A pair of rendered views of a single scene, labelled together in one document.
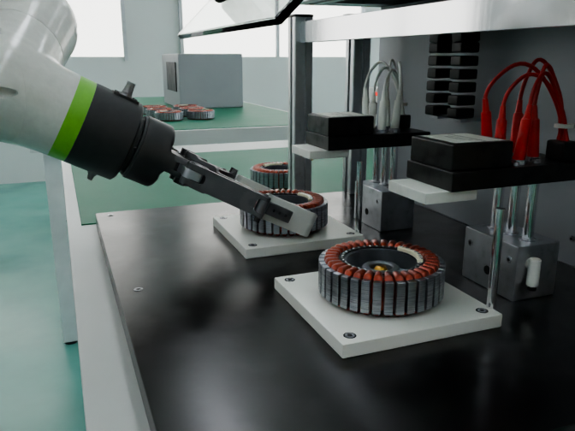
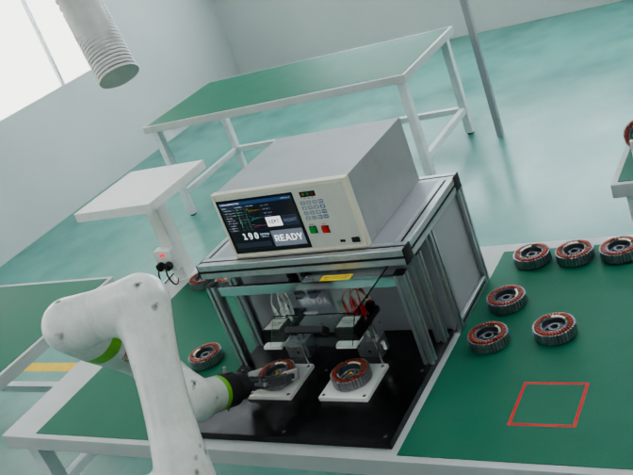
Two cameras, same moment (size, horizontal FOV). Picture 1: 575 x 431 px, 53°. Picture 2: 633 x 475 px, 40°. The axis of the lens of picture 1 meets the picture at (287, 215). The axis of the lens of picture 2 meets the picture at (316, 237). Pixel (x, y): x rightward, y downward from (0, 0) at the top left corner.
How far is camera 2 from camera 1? 1.88 m
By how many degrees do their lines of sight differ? 32
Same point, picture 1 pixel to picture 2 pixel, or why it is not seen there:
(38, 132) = (223, 404)
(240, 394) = (361, 424)
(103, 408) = (331, 453)
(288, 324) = (342, 405)
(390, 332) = (371, 387)
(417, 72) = (272, 279)
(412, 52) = not seen: hidden behind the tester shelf
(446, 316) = (377, 374)
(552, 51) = not seen: hidden behind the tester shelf
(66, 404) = not seen: outside the picture
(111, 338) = (298, 447)
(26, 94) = (219, 395)
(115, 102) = (231, 377)
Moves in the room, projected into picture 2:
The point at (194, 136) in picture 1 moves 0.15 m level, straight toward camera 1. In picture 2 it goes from (25, 359) to (45, 365)
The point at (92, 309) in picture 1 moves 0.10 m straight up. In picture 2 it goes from (272, 449) to (259, 418)
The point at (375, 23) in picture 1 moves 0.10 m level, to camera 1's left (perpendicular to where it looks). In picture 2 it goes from (280, 288) to (252, 307)
